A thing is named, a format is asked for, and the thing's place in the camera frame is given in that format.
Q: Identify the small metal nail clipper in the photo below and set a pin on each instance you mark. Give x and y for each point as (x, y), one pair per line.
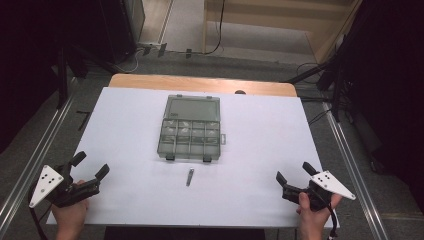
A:
(190, 177)

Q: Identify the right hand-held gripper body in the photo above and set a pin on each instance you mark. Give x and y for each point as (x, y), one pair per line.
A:
(321, 188)

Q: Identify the white table cover sheet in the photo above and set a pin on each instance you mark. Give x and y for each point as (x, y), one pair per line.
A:
(133, 140)

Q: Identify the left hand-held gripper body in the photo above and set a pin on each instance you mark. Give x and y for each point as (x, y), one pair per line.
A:
(46, 181)

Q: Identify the aluminium floor rail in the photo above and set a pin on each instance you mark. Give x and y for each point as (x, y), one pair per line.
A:
(31, 166)
(353, 166)

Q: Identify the clear plastic compartment box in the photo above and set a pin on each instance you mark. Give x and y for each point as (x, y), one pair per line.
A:
(190, 128)

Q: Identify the person's right hand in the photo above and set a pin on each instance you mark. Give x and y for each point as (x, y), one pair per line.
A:
(313, 220)

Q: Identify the black metal stand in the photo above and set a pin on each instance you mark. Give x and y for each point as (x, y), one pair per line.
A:
(62, 76)
(335, 83)

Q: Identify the dark cabinet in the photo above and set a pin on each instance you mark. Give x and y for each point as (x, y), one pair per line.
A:
(123, 26)

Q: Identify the wooden shelf frame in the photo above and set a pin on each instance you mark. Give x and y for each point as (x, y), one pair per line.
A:
(266, 20)

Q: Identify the person's left hand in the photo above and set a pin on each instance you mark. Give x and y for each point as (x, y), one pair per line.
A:
(70, 216)

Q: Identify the black bracket on floor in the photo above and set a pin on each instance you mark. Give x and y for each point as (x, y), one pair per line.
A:
(84, 119)

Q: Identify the white power strip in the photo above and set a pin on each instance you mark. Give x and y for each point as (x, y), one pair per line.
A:
(150, 46)

